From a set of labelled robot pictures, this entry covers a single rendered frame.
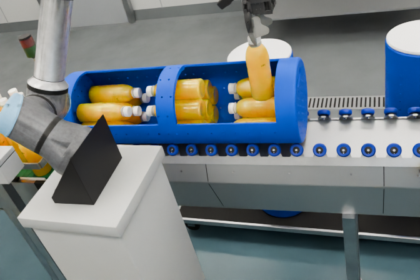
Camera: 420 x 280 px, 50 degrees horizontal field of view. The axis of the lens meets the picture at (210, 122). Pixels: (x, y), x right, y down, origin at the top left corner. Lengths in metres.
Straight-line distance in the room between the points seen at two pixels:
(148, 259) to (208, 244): 1.22
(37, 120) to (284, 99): 0.71
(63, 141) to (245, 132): 0.57
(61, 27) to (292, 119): 0.72
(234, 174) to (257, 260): 0.92
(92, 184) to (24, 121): 0.24
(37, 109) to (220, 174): 0.69
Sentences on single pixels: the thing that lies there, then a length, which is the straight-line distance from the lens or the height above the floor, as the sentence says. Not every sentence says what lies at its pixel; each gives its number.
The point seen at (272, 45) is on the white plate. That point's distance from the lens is 2.02.
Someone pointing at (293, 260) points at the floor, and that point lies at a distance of 2.43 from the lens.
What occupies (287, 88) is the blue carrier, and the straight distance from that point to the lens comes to 1.40.
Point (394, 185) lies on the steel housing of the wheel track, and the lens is 1.57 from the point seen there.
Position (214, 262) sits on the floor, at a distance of 2.50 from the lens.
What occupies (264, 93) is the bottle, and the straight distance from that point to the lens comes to 1.42.
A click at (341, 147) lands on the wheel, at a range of 1.51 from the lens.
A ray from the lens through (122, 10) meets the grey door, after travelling 5.62.
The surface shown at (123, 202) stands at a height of 1.15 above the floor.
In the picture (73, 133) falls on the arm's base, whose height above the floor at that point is 1.33.
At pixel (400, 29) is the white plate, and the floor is 1.04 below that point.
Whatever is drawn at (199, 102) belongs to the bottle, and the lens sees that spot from 1.54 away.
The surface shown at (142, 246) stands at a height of 0.98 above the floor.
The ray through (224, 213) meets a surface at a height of 0.15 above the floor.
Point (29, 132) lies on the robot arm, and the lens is 1.26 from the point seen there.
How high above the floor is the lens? 1.95
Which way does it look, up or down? 35 degrees down
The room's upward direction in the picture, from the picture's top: 15 degrees counter-clockwise
